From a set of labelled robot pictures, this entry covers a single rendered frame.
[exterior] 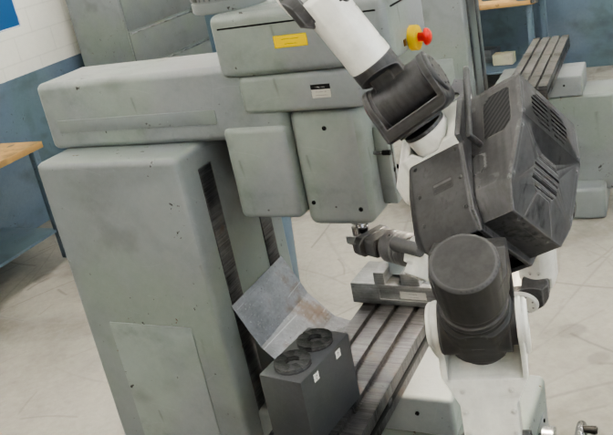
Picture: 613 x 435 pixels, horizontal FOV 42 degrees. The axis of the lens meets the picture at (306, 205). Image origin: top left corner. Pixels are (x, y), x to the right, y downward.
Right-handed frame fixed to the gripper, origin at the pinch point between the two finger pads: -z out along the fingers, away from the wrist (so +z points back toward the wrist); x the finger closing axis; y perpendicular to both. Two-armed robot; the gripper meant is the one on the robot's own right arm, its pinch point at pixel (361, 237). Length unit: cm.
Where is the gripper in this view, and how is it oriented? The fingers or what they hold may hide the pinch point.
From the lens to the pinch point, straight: 220.6
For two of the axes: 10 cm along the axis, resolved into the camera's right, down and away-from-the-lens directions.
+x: -7.5, 3.7, -5.4
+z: 6.3, 1.5, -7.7
